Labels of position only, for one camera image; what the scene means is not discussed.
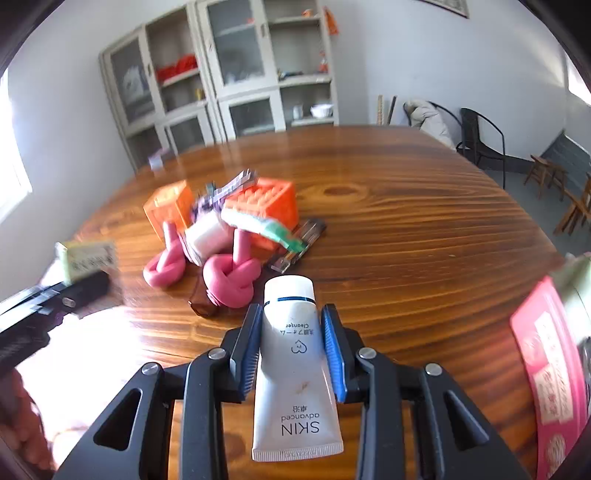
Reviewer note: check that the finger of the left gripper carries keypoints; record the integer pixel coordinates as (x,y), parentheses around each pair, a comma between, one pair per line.
(40,309)

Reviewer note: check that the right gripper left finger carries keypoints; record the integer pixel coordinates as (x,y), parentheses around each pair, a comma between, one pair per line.
(130,439)

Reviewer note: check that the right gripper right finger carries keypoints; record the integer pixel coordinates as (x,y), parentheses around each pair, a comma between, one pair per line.
(410,409)

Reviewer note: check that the yellow green medicine box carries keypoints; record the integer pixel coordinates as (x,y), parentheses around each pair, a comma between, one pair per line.
(78,259)

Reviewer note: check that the brown glass bottle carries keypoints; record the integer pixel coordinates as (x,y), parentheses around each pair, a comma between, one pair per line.
(199,301)

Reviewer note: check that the white SKIN cleanser tube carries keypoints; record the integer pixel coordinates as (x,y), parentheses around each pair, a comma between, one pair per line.
(295,413)

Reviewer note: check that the pink knotted foam tube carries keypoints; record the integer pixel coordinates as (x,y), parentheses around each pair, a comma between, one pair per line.
(229,278)

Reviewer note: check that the white gauze bandage roll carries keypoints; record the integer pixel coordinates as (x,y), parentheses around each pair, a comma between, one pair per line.
(206,237)

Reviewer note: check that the white green toothpaste tube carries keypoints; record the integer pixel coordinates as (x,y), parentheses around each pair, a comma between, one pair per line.
(269,228)

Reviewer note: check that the orange cube heart studs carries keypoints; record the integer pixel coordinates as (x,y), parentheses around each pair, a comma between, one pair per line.
(269,198)

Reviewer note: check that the person left hand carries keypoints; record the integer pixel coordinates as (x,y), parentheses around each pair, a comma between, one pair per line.
(24,432)

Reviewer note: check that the orange cube spiral top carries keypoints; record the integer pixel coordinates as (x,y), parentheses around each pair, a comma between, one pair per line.
(170,203)

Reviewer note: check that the pink metal tin box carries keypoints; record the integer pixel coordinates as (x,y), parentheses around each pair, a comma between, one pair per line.
(552,330)

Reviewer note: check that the small card box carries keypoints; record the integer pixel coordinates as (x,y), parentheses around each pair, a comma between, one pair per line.
(157,159)

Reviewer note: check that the red items on shelf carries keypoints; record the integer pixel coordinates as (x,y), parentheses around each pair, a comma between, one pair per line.
(184,64)

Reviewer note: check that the grey glass door cabinet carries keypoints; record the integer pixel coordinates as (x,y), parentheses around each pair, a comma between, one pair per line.
(261,66)

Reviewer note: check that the white bowl on shelf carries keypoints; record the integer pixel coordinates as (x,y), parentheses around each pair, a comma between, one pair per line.
(322,111)

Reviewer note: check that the white padded jacket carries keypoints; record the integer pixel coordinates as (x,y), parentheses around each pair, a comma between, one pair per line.
(424,116)

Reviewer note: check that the wooden ruler stick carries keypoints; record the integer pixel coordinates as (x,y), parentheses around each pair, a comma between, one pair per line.
(380,110)

